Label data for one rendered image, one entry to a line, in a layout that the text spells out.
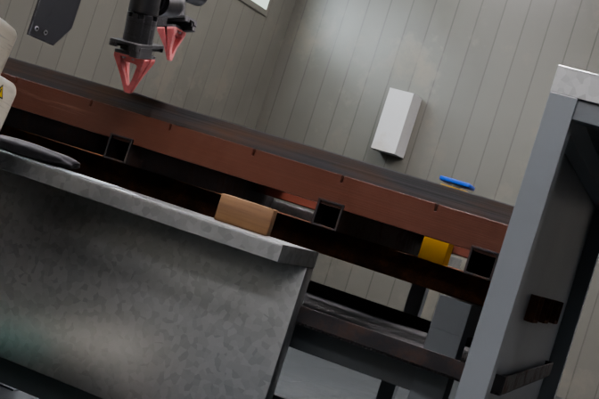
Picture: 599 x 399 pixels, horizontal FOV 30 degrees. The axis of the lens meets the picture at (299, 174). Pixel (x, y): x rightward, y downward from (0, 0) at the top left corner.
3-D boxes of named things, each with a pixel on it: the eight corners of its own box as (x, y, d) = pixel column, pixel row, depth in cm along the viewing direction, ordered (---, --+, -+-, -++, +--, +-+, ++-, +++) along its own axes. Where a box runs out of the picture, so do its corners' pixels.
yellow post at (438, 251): (415, 280, 217) (446, 186, 218) (440, 288, 216) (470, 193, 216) (410, 279, 213) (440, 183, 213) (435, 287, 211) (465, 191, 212)
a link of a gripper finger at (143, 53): (99, 89, 210) (108, 40, 208) (118, 88, 217) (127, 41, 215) (130, 98, 208) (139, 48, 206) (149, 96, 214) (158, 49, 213)
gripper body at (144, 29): (107, 46, 208) (114, 7, 207) (134, 47, 218) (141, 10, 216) (136, 54, 206) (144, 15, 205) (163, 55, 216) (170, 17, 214)
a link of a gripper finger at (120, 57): (106, 89, 212) (115, 40, 211) (125, 88, 219) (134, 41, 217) (136, 97, 210) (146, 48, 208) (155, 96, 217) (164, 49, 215)
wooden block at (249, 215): (213, 219, 199) (221, 192, 199) (217, 219, 205) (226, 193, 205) (266, 236, 198) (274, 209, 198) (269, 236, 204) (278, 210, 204)
